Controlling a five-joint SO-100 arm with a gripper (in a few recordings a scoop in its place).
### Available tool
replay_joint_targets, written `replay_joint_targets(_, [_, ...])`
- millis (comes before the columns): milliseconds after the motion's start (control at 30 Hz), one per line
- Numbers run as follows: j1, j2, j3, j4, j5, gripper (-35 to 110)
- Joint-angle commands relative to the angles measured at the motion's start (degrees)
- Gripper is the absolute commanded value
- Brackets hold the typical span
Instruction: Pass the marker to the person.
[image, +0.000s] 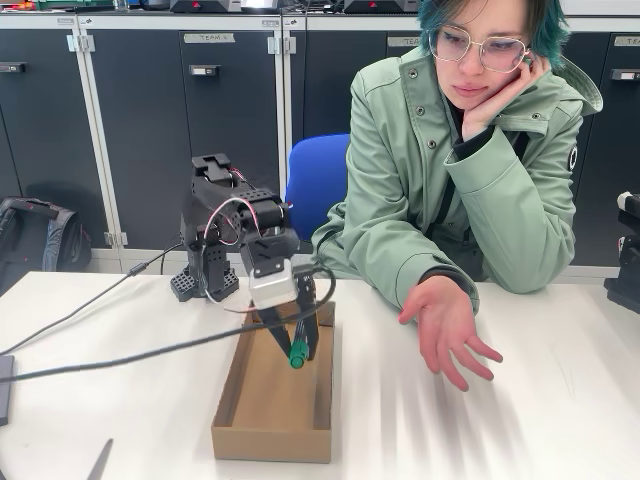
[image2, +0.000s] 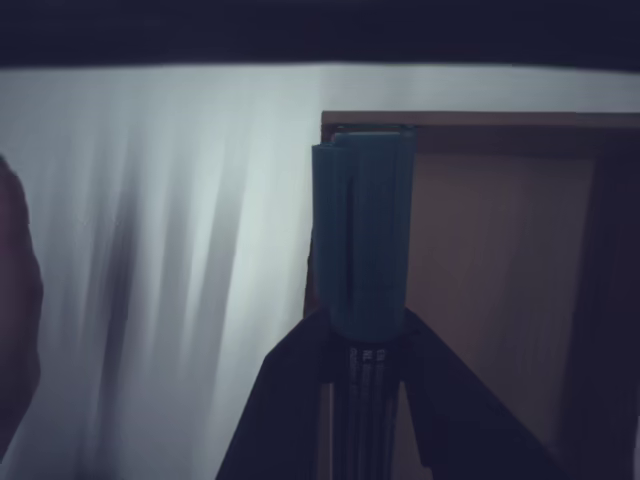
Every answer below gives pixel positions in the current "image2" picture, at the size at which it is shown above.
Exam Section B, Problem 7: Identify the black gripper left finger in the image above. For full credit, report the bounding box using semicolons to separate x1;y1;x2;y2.
213;312;346;480

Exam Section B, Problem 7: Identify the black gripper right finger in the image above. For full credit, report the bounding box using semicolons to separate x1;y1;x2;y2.
397;307;569;480

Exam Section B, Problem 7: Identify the green capped black marker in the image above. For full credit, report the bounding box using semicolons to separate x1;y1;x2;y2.
310;130;416;480

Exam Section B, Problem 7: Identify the person's right hand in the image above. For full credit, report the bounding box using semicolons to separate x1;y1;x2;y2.
0;153;45;446

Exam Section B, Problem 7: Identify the brown cardboard box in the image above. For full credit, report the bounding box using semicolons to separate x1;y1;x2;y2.
302;110;640;480

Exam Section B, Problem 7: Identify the thick grey camera cable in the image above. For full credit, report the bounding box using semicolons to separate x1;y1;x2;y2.
0;0;640;76

